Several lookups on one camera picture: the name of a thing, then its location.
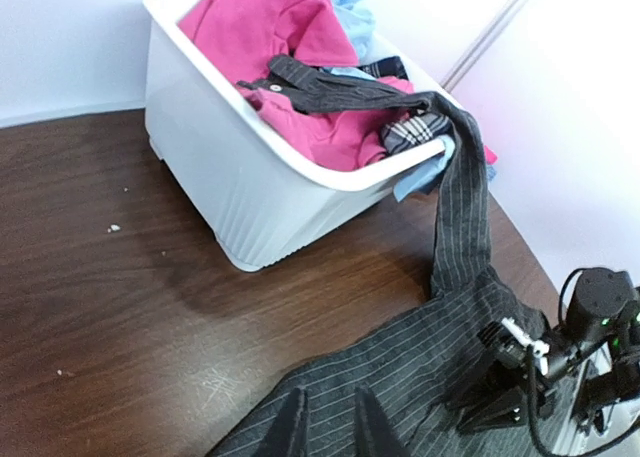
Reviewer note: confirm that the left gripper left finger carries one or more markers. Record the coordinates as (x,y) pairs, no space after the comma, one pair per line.
(286,437)

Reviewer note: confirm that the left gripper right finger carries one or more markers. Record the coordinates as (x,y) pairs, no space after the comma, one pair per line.
(373,434)

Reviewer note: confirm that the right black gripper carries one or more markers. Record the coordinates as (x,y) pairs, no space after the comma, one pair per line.
(490,396)

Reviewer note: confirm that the black striped shirt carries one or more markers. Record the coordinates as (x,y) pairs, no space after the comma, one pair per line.
(414,360)

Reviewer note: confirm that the white plastic laundry bin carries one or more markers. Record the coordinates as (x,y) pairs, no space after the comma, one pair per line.
(262,199)

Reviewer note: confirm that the plaid garment in bin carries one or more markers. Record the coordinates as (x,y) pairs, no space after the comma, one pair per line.
(414,131)

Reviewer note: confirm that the pink garment in bin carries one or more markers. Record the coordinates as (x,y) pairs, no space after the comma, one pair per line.
(301,65)

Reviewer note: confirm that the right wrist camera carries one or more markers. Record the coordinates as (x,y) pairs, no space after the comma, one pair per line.
(508,342)

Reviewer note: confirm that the right aluminium frame post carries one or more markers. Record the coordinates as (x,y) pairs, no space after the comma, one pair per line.
(490,33)

